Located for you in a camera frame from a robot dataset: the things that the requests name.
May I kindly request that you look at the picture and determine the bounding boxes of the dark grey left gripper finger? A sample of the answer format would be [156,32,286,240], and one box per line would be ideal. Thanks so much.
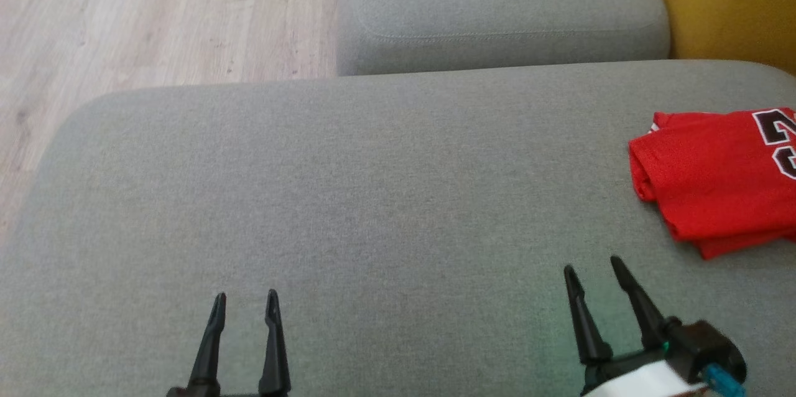
[185,292,228,396]
[257,289,292,397]

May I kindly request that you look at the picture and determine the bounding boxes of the small grey sofa cushion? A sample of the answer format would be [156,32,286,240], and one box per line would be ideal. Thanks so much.
[336,0,672,78]

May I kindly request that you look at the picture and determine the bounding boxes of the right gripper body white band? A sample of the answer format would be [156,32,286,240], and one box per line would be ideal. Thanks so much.
[580,347,711,397]

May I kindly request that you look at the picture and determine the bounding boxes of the large grey sofa seat cushion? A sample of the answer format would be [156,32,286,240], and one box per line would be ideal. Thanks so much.
[0,60,796,397]

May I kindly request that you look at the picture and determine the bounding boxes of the blue right camera cable plug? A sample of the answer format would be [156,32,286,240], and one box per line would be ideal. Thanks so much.
[701,364,748,397]

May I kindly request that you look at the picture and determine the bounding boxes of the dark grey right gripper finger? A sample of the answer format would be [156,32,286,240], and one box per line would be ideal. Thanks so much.
[563,264,614,367]
[609,255,669,350]

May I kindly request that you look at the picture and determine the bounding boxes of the red basketball jersey white sleeves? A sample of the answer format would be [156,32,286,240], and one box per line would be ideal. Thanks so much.
[627,107,796,260]

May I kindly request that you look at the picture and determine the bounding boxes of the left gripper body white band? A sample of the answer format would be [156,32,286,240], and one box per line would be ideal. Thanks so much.
[165,386,293,397]

